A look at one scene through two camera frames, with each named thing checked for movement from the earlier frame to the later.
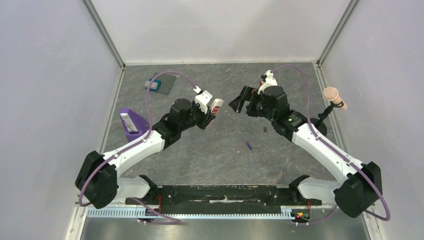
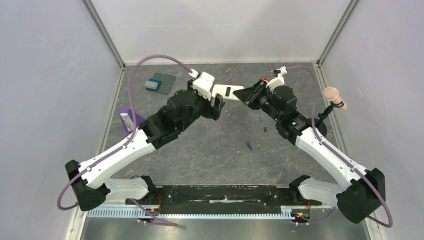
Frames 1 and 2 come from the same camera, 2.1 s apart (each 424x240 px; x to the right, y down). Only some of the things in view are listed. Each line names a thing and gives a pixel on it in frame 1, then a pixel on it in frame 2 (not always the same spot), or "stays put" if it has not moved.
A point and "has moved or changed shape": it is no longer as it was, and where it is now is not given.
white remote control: x=216 y=103 has moved or changed shape
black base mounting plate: x=224 y=199 stays put
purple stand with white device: x=134 y=125 stays put
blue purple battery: x=249 y=146 stays put
